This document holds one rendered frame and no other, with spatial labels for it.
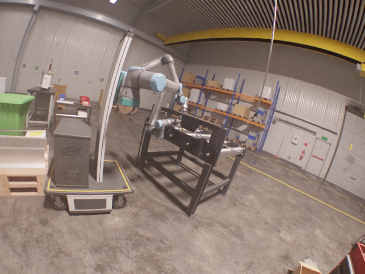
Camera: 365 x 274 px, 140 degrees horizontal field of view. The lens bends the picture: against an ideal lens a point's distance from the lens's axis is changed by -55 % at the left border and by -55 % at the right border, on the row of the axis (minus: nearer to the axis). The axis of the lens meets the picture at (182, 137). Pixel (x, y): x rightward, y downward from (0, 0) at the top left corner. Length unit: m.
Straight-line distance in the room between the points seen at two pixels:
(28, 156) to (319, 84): 12.23
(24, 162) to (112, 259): 1.36
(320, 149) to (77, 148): 10.71
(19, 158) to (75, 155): 0.86
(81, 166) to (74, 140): 0.24
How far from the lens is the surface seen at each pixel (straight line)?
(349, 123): 11.26
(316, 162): 10.58
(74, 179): 1.49
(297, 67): 11.62
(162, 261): 1.47
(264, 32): 8.76
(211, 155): 1.55
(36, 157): 1.94
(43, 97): 5.06
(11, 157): 2.01
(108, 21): 11.73
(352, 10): 9.73
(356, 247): 1.12
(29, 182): 1.95
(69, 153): 1.37
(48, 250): 1.52
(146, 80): 1.17
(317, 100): 10.92
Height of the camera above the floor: 1.26
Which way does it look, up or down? 12 degrees down
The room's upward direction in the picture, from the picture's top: 16 degrees clockwise
